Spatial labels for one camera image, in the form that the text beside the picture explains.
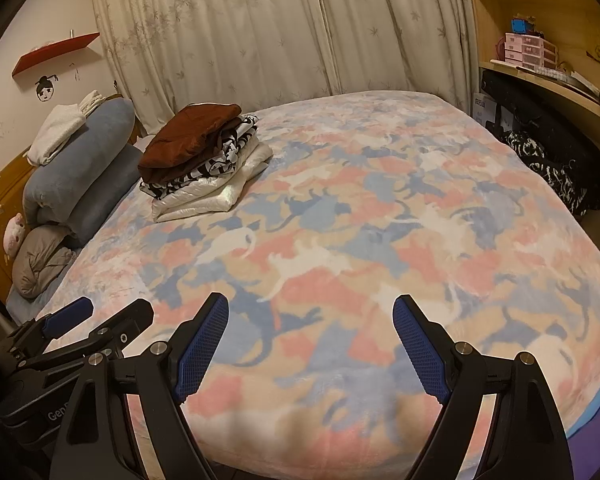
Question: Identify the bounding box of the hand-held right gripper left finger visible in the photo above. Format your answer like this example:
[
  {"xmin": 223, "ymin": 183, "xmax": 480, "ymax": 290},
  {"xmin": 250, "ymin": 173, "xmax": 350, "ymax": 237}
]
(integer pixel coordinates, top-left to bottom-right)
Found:
[{"xmin": 62, "ymin": 292, "xmax": 230, "ymax": 480}]

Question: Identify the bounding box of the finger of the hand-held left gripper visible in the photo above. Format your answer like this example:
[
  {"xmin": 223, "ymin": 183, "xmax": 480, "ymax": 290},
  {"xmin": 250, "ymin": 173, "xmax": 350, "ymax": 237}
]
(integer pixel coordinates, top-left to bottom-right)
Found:
[
  {"xmin": 5, "ymin": 296, "xmax": 94, "ymax": 356},
  {"xmin": 10, "ymin": 298, "xmax": 154, "ymax": 376}
]

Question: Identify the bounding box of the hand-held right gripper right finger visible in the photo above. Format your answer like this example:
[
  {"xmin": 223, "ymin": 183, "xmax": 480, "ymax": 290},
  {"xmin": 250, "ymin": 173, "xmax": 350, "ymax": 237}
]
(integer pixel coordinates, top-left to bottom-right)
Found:
[{"xmin": 392, "ymin": 294, "xmax": 576, "ymax": 480}]

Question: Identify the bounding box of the denim jacket with brown sleeves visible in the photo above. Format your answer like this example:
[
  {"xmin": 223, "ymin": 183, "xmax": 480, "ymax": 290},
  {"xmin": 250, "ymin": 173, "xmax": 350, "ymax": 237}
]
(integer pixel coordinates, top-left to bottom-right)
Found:
[{"xmin": 137, "ymin": 103, "xmax": 243, "ymax": 184}]

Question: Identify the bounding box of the pink plush toy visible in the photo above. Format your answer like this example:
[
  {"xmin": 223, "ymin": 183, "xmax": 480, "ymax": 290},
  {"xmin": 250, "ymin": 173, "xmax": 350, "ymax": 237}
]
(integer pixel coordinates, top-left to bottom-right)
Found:
[{"xmin": 3, "ymin": 212, "xmax": 27, "ymax": 256}]

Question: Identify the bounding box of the blue grey pillow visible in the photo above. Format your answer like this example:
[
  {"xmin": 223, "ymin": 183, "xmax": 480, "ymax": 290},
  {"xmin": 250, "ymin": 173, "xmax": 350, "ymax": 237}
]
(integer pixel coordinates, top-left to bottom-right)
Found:
[
  {"xmin": 37, "ymin": 147, "xmax": 143, "ymax": 251},
  {"xmin": 22, "ymin": 97, "xmax": 137, "ymax": 226}
]

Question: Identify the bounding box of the white folded puffer jacket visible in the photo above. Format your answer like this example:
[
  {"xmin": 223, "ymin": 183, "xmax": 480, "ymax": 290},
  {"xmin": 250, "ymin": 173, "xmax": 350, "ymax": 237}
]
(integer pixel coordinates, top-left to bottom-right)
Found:
[{"xmin": 152, "ymin": 141, "xmax": 273, "ymax": 223}]

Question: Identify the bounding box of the white folded towel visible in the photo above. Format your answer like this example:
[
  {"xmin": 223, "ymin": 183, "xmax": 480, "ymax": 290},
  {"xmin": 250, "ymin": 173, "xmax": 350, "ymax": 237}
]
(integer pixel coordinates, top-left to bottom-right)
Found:
[{"xmin": 27, "ymin": 104, "xmax": 87, "ymax": 166}]

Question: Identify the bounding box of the black white patterned folded garment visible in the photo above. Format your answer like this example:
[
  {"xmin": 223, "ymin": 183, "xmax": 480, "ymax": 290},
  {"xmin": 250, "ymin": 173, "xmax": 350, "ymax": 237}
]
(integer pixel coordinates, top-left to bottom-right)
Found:
[{"xmin": 140, "ymin": 114, "xmax": 260, "ymax": 198}]

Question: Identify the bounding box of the cream folded cloth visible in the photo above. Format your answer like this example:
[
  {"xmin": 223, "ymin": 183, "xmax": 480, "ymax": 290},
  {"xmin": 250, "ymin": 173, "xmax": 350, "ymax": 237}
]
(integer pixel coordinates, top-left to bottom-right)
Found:
[{"xmin": 78, "ymin": 90, "xmax": 104, "ymax": 115}]

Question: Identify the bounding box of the black white patterned cloth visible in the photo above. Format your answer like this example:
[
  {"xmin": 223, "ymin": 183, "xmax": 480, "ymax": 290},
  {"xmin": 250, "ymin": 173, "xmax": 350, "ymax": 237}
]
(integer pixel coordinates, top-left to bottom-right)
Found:
[{"xmin": 502, "ymin": 130, "xmax": 588, "ymax": 217}]

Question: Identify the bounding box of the white printed box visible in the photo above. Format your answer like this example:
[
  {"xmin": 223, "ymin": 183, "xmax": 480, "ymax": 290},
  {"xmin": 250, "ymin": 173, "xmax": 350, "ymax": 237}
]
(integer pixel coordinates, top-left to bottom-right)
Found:
[{"xmin": 472, "ymin": 92, "xmax": 498, "ymax": 126}]

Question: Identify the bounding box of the black bag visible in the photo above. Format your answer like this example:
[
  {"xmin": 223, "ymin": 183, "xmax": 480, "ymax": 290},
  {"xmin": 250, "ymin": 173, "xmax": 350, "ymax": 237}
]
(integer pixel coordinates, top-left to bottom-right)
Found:
[{"xmin": 481, "ymin": 69, "xmax": 600, "ymax": 211}]

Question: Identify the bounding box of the pink drawer organiser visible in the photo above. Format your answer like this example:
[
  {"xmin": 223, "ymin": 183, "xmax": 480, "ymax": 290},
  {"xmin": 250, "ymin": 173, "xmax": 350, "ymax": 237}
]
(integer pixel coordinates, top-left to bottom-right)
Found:
[{"xmin": 504, "ymin": 32, "xmax": 558, "ymax": 72}]

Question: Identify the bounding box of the beige leaf print curtain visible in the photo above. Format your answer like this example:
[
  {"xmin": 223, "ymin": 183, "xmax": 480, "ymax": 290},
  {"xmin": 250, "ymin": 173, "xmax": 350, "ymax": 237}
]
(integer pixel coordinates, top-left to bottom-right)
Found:
[{"xmin": 90, "ymin": 0, "xmax": 476, "ymax": 121}]

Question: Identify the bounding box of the wooden desk shelf unit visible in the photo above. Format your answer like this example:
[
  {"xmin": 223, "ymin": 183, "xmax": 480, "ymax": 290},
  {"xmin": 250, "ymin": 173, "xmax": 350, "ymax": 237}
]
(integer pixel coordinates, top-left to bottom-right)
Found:
[{"xmin": 462, "ymin": 0, "xmax": 600, "ymax": 221}]

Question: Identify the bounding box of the cartoon face wall sticker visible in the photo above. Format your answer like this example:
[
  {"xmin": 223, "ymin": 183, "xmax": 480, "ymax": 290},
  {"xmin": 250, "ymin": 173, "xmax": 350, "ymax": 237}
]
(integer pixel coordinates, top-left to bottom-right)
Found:
[{"xmin": 34, "ymin": 74, "xmax": 58, "ymax": 103}]

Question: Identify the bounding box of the red wall shelf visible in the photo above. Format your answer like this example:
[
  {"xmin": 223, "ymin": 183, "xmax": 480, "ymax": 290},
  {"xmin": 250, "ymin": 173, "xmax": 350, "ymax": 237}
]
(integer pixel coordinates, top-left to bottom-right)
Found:
[{"xmin": 12, "ymin": 32, "xmax": 101, "ymax": 77}]

